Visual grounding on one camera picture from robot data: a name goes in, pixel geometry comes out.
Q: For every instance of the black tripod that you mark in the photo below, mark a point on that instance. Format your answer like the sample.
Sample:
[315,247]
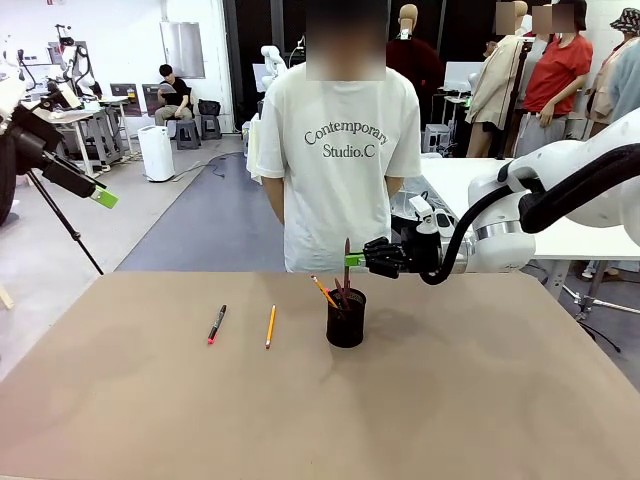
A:
[65,225]

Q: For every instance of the black mesh pen holder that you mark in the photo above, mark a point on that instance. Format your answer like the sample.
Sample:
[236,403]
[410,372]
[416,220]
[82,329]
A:
[346,325]

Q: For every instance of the mannequin with bucket hat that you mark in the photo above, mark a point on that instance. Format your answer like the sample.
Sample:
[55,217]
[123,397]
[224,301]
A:
[617,75]

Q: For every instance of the clear plastic bag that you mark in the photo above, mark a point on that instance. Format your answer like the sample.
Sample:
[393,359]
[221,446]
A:
[407,197]

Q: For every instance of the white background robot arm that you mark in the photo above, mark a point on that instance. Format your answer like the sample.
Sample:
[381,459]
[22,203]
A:
[272,60]

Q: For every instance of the white computer case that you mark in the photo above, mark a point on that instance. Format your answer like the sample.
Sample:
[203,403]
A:
[437,140]

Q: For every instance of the yellow pencil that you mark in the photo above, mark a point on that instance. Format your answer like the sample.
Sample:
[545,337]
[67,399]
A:
[270,325]
[324,291]

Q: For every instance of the grey stool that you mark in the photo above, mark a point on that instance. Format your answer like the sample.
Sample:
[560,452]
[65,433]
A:
[187,134]

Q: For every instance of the table with white cloth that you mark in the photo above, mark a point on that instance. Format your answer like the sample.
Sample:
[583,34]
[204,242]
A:
[254,150]

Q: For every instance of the mannequin in beige jacket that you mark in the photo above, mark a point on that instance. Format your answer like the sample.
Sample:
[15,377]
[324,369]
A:
[497,85]

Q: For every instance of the grey metal wall panel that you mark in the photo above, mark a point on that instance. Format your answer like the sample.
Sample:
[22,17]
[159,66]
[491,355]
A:
[182,50]

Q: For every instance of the dark red pencil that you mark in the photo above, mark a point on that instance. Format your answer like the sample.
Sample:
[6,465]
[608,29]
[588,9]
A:
[347,277]
[342,295]

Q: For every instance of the black marker pink cap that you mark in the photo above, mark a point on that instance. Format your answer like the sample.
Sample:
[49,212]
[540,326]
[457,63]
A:
[218,322]

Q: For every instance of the mannequin in red shirt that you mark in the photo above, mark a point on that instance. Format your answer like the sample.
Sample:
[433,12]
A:
[555,80]

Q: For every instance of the white background robot with stand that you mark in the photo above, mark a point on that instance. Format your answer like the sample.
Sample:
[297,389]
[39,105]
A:
[75,65]

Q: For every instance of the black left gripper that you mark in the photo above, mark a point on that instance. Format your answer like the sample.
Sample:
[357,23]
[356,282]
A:
[35,140]

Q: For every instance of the mannequin in dark red top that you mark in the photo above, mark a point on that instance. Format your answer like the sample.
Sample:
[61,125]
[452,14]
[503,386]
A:
[415,65]

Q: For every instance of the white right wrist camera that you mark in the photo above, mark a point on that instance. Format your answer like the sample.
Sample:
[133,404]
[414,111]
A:
[430,215]

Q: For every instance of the person in white T-shirt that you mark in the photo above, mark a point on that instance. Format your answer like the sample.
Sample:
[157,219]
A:
[345,175]

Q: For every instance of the white air purifier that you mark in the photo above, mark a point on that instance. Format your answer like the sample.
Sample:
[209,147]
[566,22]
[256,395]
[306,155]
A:
[156,152]

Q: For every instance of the seated person in black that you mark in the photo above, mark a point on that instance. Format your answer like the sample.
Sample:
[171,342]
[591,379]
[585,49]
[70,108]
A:
[175,95]

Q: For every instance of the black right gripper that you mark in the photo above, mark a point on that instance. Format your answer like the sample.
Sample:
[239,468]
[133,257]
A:
[422,252]

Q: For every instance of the black bag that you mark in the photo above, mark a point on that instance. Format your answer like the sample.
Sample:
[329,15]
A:
[210,107]

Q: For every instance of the grey workshop desk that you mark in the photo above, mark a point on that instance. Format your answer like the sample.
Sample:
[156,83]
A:
[100,130]

